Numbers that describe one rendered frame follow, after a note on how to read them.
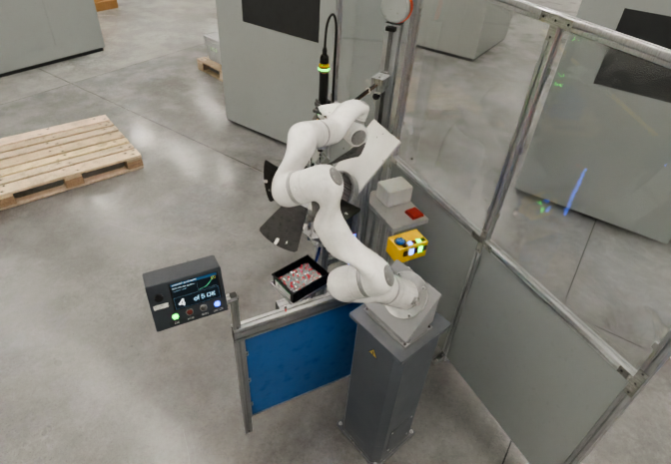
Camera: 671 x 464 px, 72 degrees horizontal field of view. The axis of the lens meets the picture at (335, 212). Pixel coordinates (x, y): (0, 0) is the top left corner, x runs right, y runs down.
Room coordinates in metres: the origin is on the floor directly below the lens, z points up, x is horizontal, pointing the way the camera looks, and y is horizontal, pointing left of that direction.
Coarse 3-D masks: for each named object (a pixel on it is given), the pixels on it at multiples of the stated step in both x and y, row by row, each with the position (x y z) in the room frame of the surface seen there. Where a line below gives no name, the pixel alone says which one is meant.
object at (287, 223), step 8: (280, 208) 1.79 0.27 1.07; (288, 208) 1.78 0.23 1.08; (296, 208) 1.78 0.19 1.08; (304, 208) 1.78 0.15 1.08; (272, 216) 1.77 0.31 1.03; (280, 216) 1.76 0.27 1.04; (288, 216) 1.76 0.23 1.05; (296, 216) 1.76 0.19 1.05; (304, 216) 1.76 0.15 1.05; (264, 224) 1.75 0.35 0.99; (272, 224) 1.74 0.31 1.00; (280, 224) 1.73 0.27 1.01; (288, 224) 1.73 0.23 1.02; (296, 224) 1.73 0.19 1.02; (264, 232) 1.72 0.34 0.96; (272, 232) 1.71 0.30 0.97; (280, 232) 1.71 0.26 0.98; (288, 232) 1.70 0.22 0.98; (296, 232) 1.70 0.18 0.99; (272, 240) 1.69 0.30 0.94; (280, 240) 1.68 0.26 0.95; (296, 240) 1.68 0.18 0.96; (288, 248) 1.65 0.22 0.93; (296, 248) 1.65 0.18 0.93
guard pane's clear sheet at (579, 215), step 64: (448, 0) 2.30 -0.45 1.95; (448, 64) 2.22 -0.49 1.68; (512, 64) 1.89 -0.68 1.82; (576, 64) 1.65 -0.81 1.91; (640, 64) 1.46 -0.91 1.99; (448, 128) 2.14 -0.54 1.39; (512, 128) 1.80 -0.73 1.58; (576, 128) 1.56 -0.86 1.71; (640, 128) 1.38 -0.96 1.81; (448, 192) 2.04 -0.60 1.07; (512, 192) 1.71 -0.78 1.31; (576, 192) 1.47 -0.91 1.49; (640, 192) 1.30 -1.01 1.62; (512, 256) 1.60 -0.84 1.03; (576, 256) 1.38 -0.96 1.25; (640, 256) 1.21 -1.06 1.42; (640, 320) 1.11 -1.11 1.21
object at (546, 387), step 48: (336, 144) 3.14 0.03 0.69; (432, 240) 2.05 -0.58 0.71; (480, 288) 1.68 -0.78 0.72; (528, 288) 1.47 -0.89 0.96; (480, 336) 1.59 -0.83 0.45; (528, 336) 1.39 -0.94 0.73; (576, 336) 1.23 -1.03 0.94; (480, 384) 1.49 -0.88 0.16; (528, 384) 1.30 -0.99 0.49; (576, 384) 1.15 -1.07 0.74; (624, 384) 1.03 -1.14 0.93; (528, 432) 1.20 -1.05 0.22; (576, 432) 1.06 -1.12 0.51
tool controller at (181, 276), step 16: (208, 256) 1.24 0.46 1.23; (160, 272) 1.14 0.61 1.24; (176, 272) 1.14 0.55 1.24; (192, 272) 1.13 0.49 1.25; (208, 272) 1.15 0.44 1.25; (160, 288) 1.06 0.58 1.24; (176, 288) 1.08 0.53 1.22; (192, 288) 1.10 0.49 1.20; (208, 288) 1.13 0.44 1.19; (224, 288) 1.15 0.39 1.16; (160, 304) 1.04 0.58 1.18; (192, 304) 1.08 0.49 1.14; (208, 304) 1.11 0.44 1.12; (224, 304) 1.13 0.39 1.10; (160, 320) 1.02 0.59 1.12; (176, 320) 1.04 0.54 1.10; (192, 320) 1.07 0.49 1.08
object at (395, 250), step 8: (408, 232) 1.66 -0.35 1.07; (416, 232) 1.67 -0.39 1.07; (392, 240) 1.60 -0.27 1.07; (408, 240) 1.61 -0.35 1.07; (424, 240) 1.62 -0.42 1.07; (392, 248) 1.58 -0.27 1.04; (400, 248) 1.55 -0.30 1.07; (408, 248) 1.56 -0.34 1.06; (392, 256) 1.57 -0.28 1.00; (400, 256) 1.54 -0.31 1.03; (408, 256) 1.57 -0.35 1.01; (416, 256) 1.59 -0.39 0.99
